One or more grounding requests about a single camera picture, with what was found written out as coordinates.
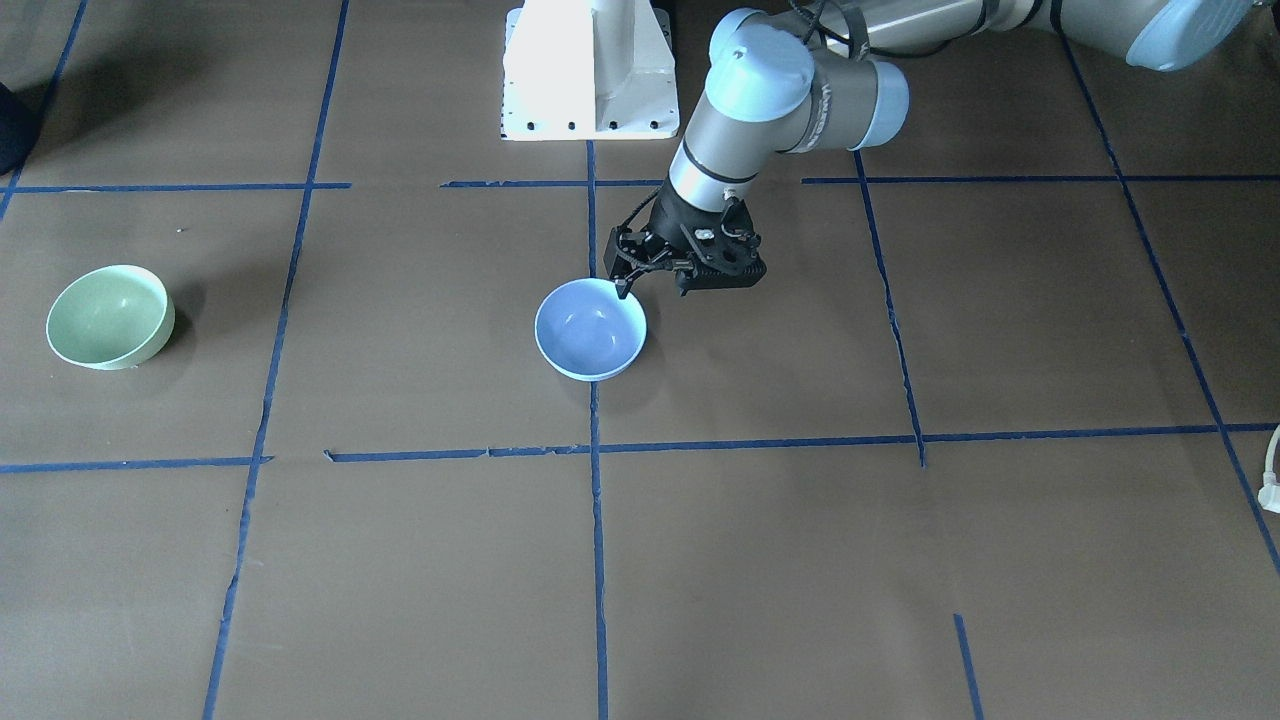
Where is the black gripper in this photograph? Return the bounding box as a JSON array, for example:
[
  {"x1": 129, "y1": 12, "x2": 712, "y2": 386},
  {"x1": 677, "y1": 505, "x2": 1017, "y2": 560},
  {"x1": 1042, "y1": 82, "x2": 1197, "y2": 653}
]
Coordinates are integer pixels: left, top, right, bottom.
[{"x1": 603, "y1": 183, "x2": 753, "y2": 300}]

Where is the blue bowl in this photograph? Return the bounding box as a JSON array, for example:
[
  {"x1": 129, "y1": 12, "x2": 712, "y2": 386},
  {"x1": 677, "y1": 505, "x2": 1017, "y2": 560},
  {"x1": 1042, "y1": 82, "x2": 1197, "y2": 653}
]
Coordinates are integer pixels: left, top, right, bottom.
[{"x1": 534, "y1": 278, "x2": 648, "y2": 382}]

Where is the green bowl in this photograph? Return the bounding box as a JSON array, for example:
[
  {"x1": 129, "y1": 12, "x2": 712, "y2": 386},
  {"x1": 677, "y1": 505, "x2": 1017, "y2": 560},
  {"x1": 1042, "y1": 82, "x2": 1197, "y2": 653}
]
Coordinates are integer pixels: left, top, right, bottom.
[{"x1": 45, "y1": 264, "x2": 177, "y2": 372}]

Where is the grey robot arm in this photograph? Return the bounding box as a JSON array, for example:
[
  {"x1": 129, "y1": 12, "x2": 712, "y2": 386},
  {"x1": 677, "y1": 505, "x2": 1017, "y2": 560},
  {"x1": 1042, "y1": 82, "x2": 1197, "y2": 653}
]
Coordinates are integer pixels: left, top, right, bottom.
[{"x1": 604, "y1": 1, "x2": 1251, "y2": 299}]

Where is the dark object at edge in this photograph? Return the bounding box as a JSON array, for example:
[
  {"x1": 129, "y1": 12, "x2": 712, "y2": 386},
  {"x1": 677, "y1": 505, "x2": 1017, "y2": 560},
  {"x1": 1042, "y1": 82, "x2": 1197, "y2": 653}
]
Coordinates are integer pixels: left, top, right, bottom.
[{"x1": 0, "y1": 85, "x2": 38, "y2": 174}]

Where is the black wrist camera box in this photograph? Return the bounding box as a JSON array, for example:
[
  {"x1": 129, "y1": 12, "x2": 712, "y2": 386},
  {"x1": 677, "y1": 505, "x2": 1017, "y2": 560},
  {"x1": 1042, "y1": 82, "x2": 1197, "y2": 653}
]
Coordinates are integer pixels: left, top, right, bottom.
[{"x1": 675, "y1": 243, "x2": 767, "y2": 293}]

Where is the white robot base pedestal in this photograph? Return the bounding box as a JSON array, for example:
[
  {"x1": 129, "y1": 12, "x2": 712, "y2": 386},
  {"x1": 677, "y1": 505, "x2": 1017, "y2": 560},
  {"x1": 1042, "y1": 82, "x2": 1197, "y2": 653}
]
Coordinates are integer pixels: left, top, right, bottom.
[{"x1": 500, "y1": 1, "x2": 680, "y2": 142}]

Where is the white cable plug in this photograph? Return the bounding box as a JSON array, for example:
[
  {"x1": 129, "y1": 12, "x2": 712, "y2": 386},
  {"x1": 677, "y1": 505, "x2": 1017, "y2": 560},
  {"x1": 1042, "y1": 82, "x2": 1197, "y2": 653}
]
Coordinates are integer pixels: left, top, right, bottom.
[{"x1": 1256, "y1": 427, "x2": 1280, "y2": 514}]

